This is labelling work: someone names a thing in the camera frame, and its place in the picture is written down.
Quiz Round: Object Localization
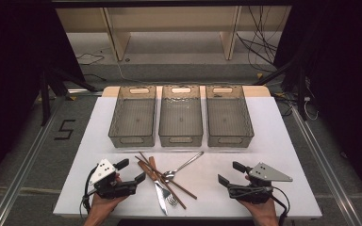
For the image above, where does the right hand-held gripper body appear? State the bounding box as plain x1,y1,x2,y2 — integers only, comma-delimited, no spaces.
227,162,294,205

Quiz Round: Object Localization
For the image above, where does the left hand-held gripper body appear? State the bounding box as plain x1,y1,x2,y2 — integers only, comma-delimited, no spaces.
88,158,139,201

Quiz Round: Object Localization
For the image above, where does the brown wooden chopstick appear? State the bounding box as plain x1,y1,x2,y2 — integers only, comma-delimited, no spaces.
138,151,199,201
134,155,188,210

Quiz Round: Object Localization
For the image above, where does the metal spoon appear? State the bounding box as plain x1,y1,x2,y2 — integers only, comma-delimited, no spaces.
162,151,206,184

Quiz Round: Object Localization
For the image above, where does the smoky clear plastic bin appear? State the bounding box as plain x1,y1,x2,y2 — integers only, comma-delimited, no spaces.
205,84,255,149
157,84,205,148
107,85,157,149

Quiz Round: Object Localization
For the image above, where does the person's left hand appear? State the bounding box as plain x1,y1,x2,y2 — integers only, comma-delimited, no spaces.
86,174,129,226

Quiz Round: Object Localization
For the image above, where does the person's right hand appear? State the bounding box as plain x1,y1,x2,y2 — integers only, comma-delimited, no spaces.
237,175,280,226

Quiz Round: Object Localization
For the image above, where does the white table sheet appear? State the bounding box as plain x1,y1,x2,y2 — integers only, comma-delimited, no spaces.
52,95,323,219

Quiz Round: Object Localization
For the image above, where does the black metal stand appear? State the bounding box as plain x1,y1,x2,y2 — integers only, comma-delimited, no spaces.
254,57,309,121
40,66,99,127

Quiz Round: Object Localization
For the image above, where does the light wooden shelf unit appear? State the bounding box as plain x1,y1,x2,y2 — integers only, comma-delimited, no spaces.
56,6,292,62

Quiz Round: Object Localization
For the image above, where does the dark curtain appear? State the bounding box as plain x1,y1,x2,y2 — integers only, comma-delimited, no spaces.
0,0,86,192
272,0,362,199

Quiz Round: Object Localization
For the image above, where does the wooden-handled fork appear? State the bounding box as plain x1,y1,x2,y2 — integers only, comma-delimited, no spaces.
148,155,180,208

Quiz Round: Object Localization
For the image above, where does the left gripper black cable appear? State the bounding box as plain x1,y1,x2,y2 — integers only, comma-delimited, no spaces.
80,165,99,219

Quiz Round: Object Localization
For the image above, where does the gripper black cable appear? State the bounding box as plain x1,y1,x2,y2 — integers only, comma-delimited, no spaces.
270,186,291,226
80,165,99,219

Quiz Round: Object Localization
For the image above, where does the wooden-handled table knife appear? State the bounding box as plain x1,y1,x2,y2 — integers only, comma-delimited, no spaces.
137,160,169,217

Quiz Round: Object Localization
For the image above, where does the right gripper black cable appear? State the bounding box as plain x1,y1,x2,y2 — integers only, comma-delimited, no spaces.
270,186,291,226

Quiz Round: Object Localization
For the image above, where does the aluminium floor rail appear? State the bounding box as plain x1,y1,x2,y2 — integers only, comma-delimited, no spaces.
0,93,60,226
290,106,362,226

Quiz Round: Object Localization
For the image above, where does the bundle of black cables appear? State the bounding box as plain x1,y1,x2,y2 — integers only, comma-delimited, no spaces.
236,5,281,73

